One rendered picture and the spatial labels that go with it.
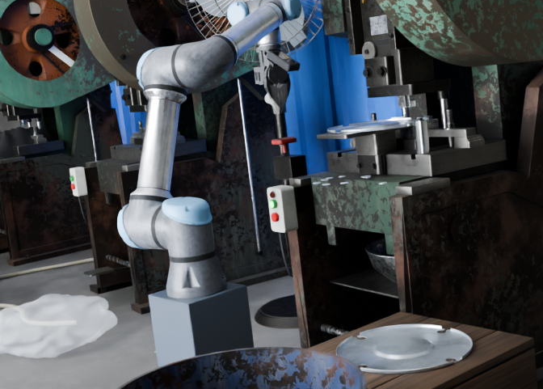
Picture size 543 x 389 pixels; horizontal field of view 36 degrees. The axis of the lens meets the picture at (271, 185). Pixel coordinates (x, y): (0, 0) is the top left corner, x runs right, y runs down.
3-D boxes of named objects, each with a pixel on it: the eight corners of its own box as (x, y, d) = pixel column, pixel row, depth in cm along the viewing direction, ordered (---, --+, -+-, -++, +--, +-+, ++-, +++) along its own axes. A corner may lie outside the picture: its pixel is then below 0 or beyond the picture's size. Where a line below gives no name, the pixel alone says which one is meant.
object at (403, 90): (413, 103, 232) (411, 84, 232) (366, 106, 249) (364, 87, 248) (453, 97, 241) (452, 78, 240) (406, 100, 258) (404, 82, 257)
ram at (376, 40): (391, 86, 231) (380, -22, 227) (356, 89, 243) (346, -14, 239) (435, 80, 240) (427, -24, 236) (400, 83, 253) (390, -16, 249)
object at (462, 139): (469, 148, 224) (466, 110, 222) (425, 147, 238) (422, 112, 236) (485, 145, 227) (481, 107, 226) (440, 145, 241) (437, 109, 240)
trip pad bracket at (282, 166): (296, 217, 257) (289, 154, 254) (279, 214, 265) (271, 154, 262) (312, 213, 260) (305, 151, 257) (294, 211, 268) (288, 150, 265)
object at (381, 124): (307, 133, 243) (307, 130, 243) (381, 120, 258) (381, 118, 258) (372, 133, 219) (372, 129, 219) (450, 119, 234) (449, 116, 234)
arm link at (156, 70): (151, 247, 205) (177, 35, 214) (109, 245, 214) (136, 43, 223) (183, 253, 215) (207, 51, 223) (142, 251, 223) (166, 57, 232)
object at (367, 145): (351, 182, 225) (346, 133, 223) (320, 179, 237) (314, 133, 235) (418, 167, 239) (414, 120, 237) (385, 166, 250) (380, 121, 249)
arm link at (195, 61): (201, 48, 205) (296, -19, 239) (169, 53, 211) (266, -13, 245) (217, 91, 209) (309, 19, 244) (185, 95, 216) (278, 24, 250)
